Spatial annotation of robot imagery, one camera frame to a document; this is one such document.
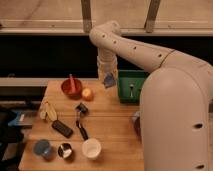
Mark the red utensil in bowl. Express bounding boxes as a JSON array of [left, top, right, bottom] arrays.
[[69, 74, 76, 93]]

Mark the clear plastic bag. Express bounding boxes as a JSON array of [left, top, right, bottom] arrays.
[[132, 110, 140, 122]]

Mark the blue sponge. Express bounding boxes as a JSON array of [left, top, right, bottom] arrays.
[[103, 73, 116, 88]]

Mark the banana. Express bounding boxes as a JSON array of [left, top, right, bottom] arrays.
[[39, 102, 58, 121]]

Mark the small metal cup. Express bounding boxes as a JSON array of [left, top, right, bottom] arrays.
[[58, 143, 73, 159]]

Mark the black rectangular block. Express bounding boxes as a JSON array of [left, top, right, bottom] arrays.
[[52, 120, 73, 138]]

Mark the red bowl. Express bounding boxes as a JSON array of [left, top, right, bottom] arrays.
[[61, 79, 82, 99]]

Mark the white cup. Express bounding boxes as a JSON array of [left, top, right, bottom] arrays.
[[82, 138, 102, 160]]

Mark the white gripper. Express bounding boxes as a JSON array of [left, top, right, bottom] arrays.
[[97, 55, 118, 83]]

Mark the apple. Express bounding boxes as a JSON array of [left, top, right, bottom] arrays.
[[81, 88, 94, 101]]

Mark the black chair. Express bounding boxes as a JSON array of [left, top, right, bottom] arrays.
[[0, 106, 24, 171]]

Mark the blue plastic cup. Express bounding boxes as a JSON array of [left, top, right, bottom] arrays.
[[33, 139, 51, 159]]

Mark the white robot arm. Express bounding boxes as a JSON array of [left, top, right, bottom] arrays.
[[89, 21, 213, 171]]

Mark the purple bowl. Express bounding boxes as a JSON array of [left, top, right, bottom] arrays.
[[134, 117, 141, 137]]

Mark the green plastic tray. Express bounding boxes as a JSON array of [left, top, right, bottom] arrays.
[[117, 70, 149, 104]]

